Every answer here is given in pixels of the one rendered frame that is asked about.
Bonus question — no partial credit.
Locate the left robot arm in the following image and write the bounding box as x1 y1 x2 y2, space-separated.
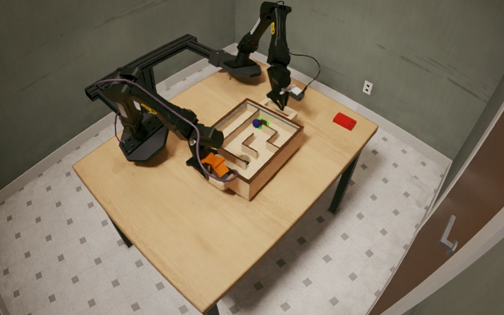
223 2 291 88

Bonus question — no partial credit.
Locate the wooden maze board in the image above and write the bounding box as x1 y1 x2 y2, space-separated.
208 98 305 201

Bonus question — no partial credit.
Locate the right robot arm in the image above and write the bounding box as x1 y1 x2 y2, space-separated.
102 67 224 156

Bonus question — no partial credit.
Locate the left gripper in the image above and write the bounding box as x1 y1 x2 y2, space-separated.
266 81 302 111

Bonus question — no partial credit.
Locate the red rectangular block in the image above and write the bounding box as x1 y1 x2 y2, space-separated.
333 112 357 131

